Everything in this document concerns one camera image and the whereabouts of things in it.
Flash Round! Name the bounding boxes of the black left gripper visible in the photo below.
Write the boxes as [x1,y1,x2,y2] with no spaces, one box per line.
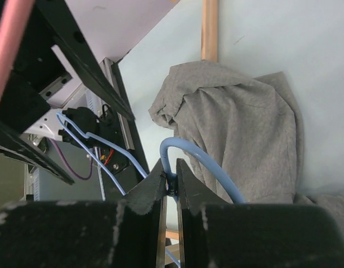
[0,1,135,185]

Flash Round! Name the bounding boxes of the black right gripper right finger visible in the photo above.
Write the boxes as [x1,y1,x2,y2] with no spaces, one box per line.
[176,159,344,267]

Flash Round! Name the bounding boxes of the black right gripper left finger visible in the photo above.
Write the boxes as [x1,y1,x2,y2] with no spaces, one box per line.
[0,162,166,267]

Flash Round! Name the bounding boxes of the pink wire hanger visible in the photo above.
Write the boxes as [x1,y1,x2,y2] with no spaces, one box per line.
[0,0,35,101]

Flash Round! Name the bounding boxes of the blue wire hanger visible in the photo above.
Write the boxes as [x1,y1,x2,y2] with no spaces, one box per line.
[56,112,248,267]

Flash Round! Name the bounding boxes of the grey adidas t shirt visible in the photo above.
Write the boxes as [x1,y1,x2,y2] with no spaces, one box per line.
[149,61,344,235]

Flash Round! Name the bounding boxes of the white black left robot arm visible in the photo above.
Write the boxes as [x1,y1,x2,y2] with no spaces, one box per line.
[0,1,134,184]

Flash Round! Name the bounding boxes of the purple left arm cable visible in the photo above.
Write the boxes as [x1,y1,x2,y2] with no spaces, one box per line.
[49,138,94,180]

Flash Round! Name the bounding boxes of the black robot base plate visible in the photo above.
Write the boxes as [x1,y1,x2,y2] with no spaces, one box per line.
[97,58,150,201]

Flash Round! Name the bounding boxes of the white slotted cable duct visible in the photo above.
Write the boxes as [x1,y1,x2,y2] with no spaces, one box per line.
[22,164,40,201]

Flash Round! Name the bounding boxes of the wooden clothes rack frame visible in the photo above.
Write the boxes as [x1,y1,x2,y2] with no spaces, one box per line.
[165,0,219,268]

